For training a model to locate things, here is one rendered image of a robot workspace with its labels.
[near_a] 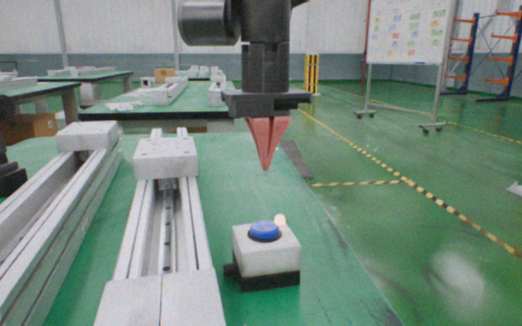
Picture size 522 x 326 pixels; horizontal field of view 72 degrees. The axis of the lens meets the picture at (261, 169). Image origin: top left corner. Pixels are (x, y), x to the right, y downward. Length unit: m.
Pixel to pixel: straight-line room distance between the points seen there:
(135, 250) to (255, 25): 0.28
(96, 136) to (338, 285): 0.64
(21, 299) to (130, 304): 0.14
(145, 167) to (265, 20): 0.36
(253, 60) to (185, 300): 0.26
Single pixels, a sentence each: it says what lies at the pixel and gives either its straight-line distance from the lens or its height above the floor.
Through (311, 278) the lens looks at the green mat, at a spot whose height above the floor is 0.78.
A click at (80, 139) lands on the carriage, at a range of 0.93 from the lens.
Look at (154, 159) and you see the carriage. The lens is 0.66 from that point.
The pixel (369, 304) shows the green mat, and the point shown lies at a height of 0.78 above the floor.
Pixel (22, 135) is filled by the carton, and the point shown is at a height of 0.32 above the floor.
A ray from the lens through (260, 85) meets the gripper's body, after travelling 0.42.
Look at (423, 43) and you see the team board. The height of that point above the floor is 1.24.
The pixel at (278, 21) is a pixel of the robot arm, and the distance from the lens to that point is 0.42.
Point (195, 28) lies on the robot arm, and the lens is 0.45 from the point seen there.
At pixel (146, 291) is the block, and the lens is 0.35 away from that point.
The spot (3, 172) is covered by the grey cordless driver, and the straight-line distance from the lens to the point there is 0.96.
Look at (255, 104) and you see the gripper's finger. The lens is 0.41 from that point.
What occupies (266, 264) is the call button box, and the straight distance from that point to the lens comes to 0.48.
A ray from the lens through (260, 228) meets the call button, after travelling 0.49.
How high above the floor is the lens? 1.07
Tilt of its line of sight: 17 degrees down
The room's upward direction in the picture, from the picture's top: straight up
